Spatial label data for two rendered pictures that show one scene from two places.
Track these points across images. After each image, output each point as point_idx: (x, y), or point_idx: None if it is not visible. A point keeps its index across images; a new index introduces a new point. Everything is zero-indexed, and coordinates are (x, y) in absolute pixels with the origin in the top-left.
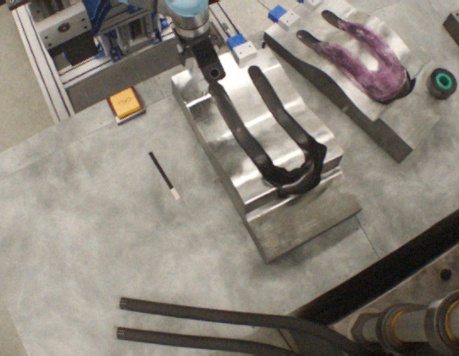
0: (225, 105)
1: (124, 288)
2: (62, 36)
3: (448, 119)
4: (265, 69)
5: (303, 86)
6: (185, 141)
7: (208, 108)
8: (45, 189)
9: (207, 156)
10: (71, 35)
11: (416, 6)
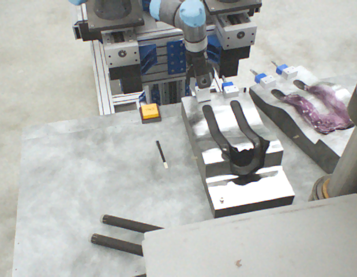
0: (210, 118)
1: (111, 212)
2: (120, 60)
3: None
4: (242, 103)
5: (269, 124)
6: (181, 140)
7: (199, 117)
8: (81, 146)
9: (192, 149)
10: (126, 62)
11: None
